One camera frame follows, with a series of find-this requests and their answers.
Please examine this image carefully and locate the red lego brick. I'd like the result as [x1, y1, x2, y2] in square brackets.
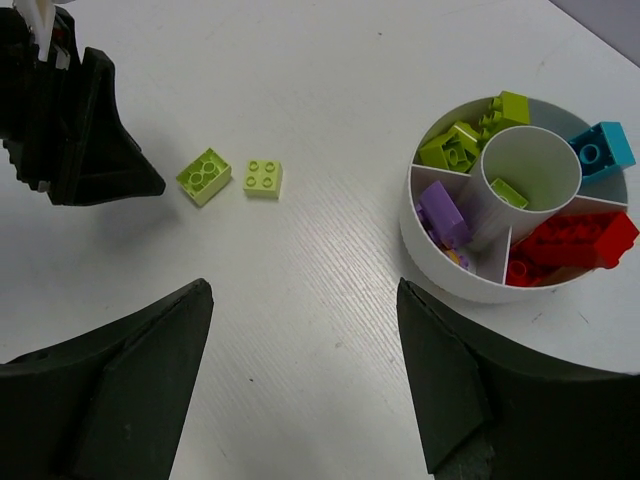
[505, 257, 559, 288]
[517, 211, 639, 269]

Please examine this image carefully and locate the lime curved lego brick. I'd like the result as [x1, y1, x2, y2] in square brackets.
[417, 121, 481, 173]

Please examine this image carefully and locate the white round divided container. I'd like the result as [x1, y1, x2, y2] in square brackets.
[400, 91, 639, 304]

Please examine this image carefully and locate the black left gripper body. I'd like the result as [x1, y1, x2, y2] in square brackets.
[1, 4, 82, 193]

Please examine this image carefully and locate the teal long lego brick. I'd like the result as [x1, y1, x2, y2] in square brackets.
[568, 121, 636, 184]

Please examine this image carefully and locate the light green lego small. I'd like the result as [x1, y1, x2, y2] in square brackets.
[243, 160, 283, 200]

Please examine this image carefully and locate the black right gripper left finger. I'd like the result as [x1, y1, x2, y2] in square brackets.
[1, 279, 214, 479]

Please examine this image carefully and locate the lime lego small square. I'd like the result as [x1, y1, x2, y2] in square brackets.
[490, 178, 529, 209]

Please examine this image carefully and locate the lime small lego brick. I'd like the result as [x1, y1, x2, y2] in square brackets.
[478, 91, 530, 141]

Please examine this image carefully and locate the purple butterfly lego brick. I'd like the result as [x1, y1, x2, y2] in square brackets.
[416, 181, 472, 249]

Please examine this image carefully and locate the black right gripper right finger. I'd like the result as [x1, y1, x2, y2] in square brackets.
[397, 280, 639, 479]

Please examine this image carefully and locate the light green lego long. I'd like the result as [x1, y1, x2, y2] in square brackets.
[176, 148, 232, 207]

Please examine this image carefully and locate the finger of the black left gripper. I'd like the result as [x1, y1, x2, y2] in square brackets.
[49, 47, 166, 206]

